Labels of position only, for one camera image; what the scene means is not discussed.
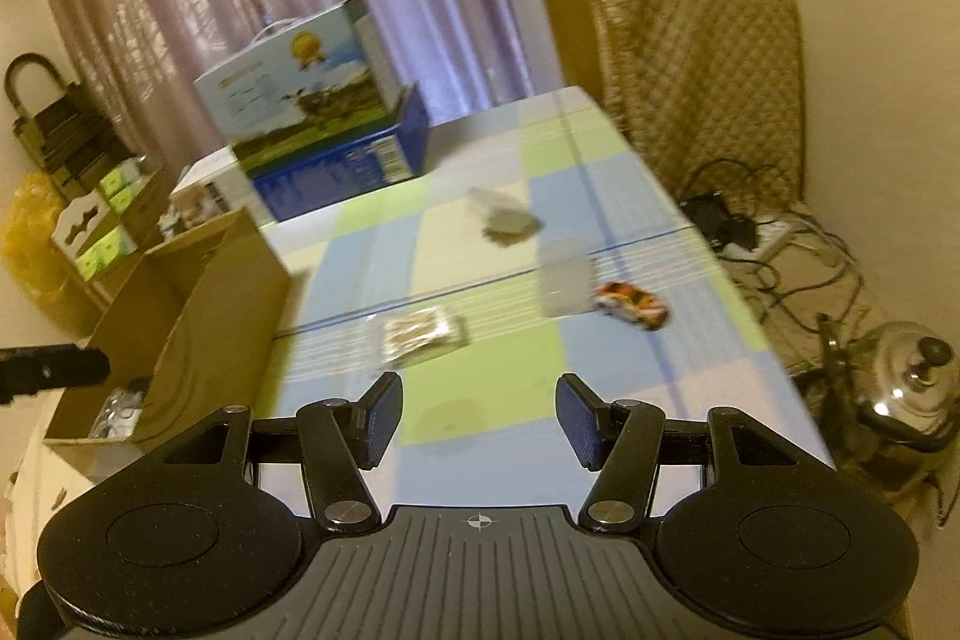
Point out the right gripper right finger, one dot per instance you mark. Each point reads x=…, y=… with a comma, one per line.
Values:
x=620, y=442

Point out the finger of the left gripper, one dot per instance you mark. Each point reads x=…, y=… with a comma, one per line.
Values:
x=26, y=371

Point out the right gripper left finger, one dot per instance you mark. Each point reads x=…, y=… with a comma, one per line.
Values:
x=339, y=440

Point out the cotton swabs bag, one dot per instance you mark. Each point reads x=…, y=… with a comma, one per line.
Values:
x=398, y=339

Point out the red toy car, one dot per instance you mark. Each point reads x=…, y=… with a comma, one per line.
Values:
x=632, y=304

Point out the yellow plastic bag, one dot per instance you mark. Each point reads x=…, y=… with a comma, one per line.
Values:
x=33, y=261

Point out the green tissue packs box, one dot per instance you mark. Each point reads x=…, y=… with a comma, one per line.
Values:
x=117, y=219

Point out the clear plastic container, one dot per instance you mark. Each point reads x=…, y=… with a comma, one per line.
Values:
x=566, y=278

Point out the brown cardboard box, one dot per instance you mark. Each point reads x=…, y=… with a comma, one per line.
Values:
x=196, y=321

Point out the plaid bed sheet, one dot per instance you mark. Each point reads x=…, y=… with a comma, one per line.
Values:
x=478, y=425

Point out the white power strip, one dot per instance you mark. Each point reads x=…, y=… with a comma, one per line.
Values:
x=772, y=237

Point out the white box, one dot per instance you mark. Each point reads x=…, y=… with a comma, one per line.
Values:
x=216, y=185

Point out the steel kettle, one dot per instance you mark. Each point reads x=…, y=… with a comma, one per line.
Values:
x=890, y=412

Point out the blue milk carton box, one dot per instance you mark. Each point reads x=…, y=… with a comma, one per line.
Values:
x=315, y=113

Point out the quilted beige chair cover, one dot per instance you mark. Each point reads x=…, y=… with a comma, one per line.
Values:
x=700, y=86

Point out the black wire rack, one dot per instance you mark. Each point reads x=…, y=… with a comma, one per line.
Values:
x=70, y=140

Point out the black charger with cables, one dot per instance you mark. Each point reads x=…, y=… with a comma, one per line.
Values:
x=747, y=214

